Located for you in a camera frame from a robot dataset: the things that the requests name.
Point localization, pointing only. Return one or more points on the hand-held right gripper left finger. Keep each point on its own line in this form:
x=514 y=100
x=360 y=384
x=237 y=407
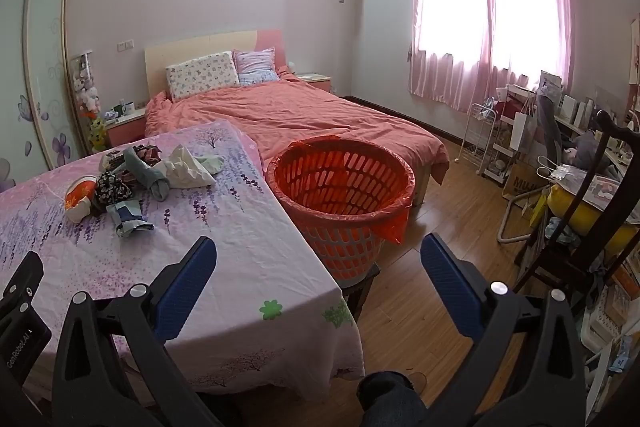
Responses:
x=185 y=287

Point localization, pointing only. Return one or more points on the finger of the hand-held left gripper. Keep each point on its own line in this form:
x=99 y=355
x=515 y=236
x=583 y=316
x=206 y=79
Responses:
x=22 y=277

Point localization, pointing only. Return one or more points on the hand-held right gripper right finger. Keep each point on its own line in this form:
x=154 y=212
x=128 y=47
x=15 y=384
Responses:
x=450 y=292

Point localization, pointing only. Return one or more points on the white bowl with orange print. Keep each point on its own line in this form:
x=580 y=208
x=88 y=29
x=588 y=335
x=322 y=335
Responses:
x=80 y=202

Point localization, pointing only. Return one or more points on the orange plastic laundry basket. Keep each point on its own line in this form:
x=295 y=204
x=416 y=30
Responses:
x=345 y=252

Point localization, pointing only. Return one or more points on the floral pink purple tablecloth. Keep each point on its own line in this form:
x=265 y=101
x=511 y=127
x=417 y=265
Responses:
x=225 y=232

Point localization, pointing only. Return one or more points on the dark wooden stool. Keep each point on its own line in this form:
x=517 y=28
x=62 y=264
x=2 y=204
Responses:
x=357 y=289

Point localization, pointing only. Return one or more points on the person's brown shoe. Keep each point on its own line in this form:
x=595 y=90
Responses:
x=419 y=381

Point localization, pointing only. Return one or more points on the person's leg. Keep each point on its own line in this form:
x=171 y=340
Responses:
x=385 y=402

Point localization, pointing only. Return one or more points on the brown paper bag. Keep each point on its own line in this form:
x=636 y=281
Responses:
x=520 y=184

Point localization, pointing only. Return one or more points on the white shelf cart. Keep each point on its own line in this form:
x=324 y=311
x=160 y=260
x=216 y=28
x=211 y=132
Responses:
x=502 y=152

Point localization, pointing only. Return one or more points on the white plastic crate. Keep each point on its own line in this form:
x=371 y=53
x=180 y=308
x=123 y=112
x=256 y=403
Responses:
x=605 y=327

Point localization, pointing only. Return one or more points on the green plush toy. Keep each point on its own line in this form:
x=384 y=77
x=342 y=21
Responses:
x=97 y=134

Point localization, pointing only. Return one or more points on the pink white nightstand with mugs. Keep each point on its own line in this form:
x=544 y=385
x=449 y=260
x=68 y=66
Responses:
x=125 y=129

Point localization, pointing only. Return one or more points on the white paper bag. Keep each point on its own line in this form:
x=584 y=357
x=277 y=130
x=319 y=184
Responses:
x=522 y=129

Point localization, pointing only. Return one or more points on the white mug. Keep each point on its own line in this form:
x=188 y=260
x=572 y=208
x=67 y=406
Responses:
x=128 y=108

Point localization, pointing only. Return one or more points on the clear tube of plush toys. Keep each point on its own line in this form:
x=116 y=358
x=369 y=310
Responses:
x=84 y=87

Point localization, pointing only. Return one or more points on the orange duvet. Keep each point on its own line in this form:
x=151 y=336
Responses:
x=310 y=117

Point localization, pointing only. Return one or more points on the white floral pillow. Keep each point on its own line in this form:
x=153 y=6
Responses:
x=202 y=74

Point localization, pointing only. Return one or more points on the wardrobe with purple flower doors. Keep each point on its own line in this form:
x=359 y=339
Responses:
x=45 y=57

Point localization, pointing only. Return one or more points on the dark wooden chair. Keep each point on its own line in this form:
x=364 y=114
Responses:
x=607 y=124

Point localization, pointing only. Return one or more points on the pink striped pillow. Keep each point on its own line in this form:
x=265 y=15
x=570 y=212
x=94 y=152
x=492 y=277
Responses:
x=255 y=64

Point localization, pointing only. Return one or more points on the bed with beige pink headboard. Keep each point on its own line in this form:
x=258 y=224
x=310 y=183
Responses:
x=200 y=44

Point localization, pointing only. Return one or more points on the white metal tube frame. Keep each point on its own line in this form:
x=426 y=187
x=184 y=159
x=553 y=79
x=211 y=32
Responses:
x=510 y=219

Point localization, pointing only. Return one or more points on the white wall socket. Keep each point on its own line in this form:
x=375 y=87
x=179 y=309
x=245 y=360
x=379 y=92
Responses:
x=125 y=45

